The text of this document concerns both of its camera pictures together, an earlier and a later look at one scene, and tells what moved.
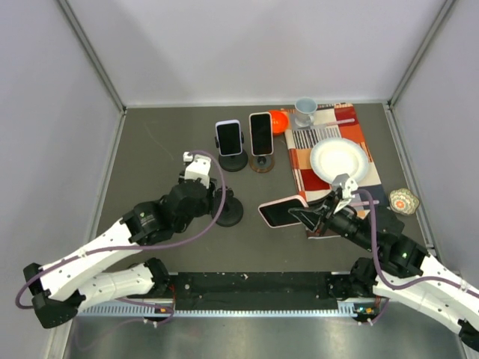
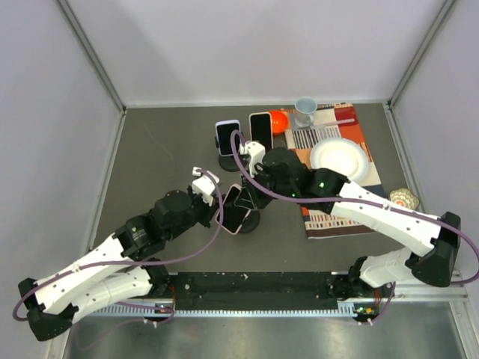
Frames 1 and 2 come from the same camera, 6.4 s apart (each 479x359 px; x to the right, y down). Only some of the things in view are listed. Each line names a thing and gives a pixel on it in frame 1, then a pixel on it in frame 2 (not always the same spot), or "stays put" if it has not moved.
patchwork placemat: (331, 121) stays put
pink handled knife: (336, 123) stays put
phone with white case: (261, 133) stays put
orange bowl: (280, 122) stays put
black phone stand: (233, 208) to (251, 221)
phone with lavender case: (229, 136) stays put
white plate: (331, 157) stays put
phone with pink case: (276, 213) to (233, 217)
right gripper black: (318, 216) to (252, 197)
